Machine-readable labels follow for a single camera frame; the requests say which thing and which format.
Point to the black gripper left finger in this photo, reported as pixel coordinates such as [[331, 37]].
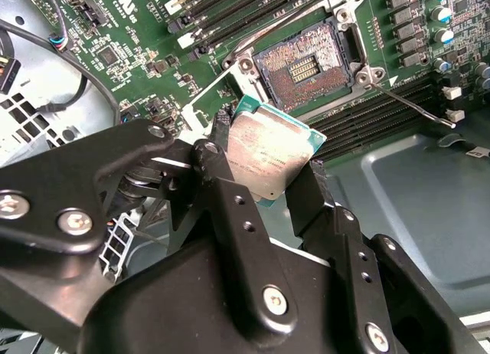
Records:
[[57, 177]]

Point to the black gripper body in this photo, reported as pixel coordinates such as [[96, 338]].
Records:
[[183, 304]]

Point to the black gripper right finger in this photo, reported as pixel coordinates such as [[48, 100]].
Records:
[[356, 277]]

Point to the metal socket cover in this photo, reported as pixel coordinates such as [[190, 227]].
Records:
[[193, 114]]

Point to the silver CPU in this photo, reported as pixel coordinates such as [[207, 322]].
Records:
[[268, 151]]

